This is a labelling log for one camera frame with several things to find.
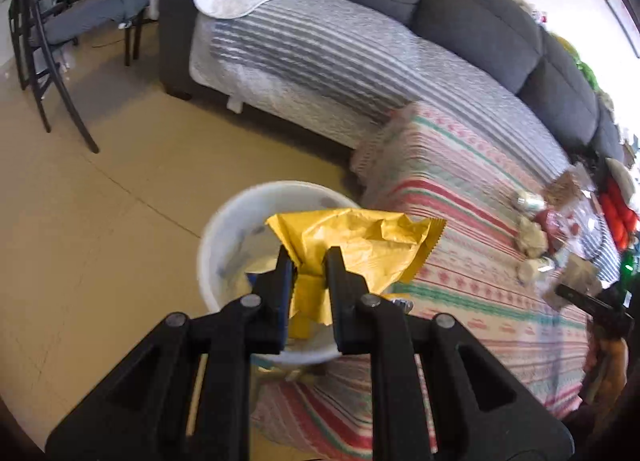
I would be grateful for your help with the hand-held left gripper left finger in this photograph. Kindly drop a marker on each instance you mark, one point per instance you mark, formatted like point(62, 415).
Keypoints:
point(287, 293)

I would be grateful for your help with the wall picture frame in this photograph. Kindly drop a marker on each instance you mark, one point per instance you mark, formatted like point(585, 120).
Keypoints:
point(625, 16)

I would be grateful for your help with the grey striped quilt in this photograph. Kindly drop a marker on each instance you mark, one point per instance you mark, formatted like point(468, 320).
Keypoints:
point(325, 56)

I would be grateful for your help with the red orange cloth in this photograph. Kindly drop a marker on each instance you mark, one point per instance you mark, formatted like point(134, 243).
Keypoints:
point(620, 216)

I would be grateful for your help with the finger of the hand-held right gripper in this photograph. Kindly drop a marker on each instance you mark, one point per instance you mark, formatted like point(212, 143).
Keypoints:
point(587, 298)

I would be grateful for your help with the yellow snack wrapper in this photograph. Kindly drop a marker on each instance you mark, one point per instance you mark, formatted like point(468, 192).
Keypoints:
point(360, 241)

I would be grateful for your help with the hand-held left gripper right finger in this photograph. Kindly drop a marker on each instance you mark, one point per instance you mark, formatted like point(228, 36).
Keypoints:
point(334, 291)

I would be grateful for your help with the red snack packet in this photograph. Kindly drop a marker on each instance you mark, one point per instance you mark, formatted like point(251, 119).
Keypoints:
point(557, 226)

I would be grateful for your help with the white plastic bucket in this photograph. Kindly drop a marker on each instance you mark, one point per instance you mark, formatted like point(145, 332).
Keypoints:
point(225, 241)

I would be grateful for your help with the black chair grey cushion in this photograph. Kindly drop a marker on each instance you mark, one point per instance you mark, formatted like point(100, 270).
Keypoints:
point(90, 11)

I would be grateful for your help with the grey sofa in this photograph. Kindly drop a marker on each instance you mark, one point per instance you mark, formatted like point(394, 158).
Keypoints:
point(475, 6)

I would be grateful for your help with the green cloth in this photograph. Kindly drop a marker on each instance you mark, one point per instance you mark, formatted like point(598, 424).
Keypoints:
point(586, 66)

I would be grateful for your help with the brown snack packet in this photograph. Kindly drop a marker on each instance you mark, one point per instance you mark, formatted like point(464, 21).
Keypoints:
point(567, 186)

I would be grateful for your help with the red green patterned blanket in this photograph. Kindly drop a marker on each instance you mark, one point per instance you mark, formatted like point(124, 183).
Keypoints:
point(450, 181)

